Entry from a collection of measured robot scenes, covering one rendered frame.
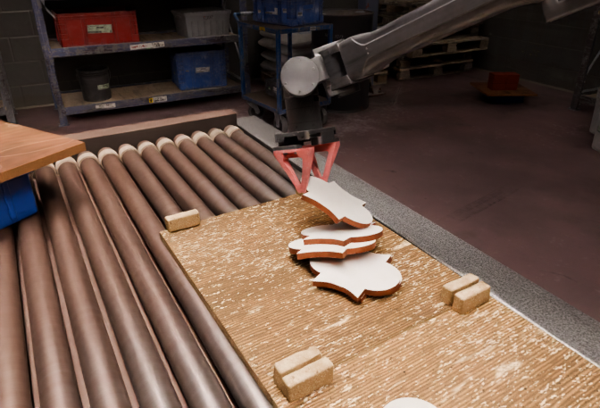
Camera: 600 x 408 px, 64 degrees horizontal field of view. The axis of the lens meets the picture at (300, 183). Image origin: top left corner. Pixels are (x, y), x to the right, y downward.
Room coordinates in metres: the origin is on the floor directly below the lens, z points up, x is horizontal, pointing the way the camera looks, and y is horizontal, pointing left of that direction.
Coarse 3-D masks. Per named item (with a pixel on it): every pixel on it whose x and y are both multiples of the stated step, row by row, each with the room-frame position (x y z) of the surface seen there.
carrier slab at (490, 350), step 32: (448, 320) 0.50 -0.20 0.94; (480, 320) 0.50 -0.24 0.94; (512, 320) 0.50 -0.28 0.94; (384, 352) 0.44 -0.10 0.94; (416, 352) 0.44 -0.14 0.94; (448, 352) 0.44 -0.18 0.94; (480, 352) 0.44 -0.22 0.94; (512, 352) 0.44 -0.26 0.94; (544, 352) 0.44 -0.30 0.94; (352, 384) 0.39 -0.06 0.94; (384, 384) 0.39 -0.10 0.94; (416, 384) 0.39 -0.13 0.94; (448, 384) 0.39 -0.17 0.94; (480, 384) 0.39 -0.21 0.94; (512, 384) 0.39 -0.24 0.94; (544, 384) 0.39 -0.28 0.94; (576, 384) 0.39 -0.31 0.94
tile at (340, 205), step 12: (300, 180) 0.72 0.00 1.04; (312, 180) 0.74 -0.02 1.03; (312, 192) 0.70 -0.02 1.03; (324, 192) 0.71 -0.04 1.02; (336, 192) 0.73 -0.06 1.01; (312, 204) 0.67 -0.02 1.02; (324, 204) 0.67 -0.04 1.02; (336, 204) 0.68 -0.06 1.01; (348, 204) 0.70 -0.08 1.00; (360, 204) 0.72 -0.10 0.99; (336, 216) 0.65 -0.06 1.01; (348, 216) 0.66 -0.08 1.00; (360, 216) 0.68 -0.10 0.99
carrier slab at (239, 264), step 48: (192, 240) 0.69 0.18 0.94; (240, 240) 0.69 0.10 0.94; (288, 240) 0.69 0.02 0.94; (384, 240) 0.69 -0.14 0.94; (240, 288) 0.56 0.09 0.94; (288, 288) 0.56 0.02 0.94; (432, 288) 0.56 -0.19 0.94; (240, 336) 0.47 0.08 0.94; (288, 336) 0.47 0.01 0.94; (336, 336) 0.47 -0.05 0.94; (384, 336) 0.47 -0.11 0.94
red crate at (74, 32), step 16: (64, 16) 4.21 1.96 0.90; (80, 16) 4.27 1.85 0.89; (96, 16) 4.33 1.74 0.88; (112, 16) 4.39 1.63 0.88; (128, 16) 4.46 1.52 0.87; (64, 32) 4.20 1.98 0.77; (80, 32) 4.26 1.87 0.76; (96, 32) 4.32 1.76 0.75; (112, 32) 4.38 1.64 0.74; (128, 32) 4.45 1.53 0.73
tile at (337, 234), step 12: (312, 228) 0.71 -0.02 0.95; (324, 228) 0.70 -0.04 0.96; (336, 228) 0.69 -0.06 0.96; (348, 228) 0.68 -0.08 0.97; (360, 228) 0.67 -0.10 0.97; (372, 228) 0.66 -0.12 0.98; (312, 240) 0.64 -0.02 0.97; (324, 240) 0.63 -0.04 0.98; (336, 240) 0.62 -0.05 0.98; (348, 240) 0.62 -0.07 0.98; (360, 240) 0.62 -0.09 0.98
